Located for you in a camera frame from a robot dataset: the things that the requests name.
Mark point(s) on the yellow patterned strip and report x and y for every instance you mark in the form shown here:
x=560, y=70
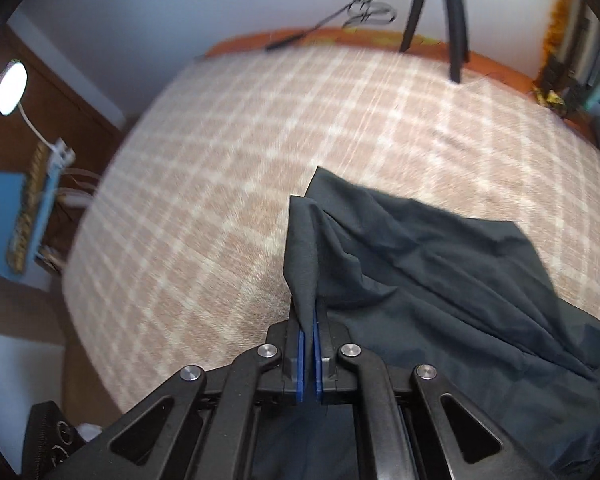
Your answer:
x=27, y=210

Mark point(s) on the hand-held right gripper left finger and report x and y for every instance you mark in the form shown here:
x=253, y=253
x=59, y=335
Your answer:
x=300, y=360

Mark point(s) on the blue panel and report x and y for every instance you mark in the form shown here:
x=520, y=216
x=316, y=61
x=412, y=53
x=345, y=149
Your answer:
x=0, y=220

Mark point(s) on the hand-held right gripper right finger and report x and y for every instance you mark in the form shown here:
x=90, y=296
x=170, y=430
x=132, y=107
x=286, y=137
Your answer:
x=319, y=360

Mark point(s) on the white clip gooseneck lamp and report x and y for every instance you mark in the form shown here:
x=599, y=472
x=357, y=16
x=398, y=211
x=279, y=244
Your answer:
x=11, y=85

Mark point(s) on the brown wooden wardrobe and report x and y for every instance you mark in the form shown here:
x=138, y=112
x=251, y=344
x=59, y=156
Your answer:
x=65, y=95

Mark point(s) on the pink plaid bed blanket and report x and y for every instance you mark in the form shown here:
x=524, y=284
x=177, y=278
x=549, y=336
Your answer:
x=205, y=185

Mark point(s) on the black mini tripod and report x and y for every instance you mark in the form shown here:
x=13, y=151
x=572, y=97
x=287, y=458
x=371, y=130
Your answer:
x=457, y=20

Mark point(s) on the dark grey pants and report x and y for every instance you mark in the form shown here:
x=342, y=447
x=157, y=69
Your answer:
x=429, y=270

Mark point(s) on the orange wooden bed frame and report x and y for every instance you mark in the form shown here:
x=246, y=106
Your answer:
x=504, y=70

